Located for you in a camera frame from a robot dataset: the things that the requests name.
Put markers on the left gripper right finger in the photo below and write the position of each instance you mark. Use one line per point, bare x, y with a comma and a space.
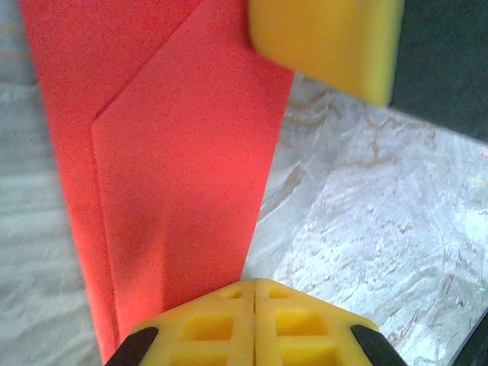
305, 335

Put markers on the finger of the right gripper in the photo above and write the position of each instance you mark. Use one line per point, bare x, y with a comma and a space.
328, 42

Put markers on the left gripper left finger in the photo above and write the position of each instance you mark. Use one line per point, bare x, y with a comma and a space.
213, 335

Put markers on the red square paper sheet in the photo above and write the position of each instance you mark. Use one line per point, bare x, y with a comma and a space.
171, 152

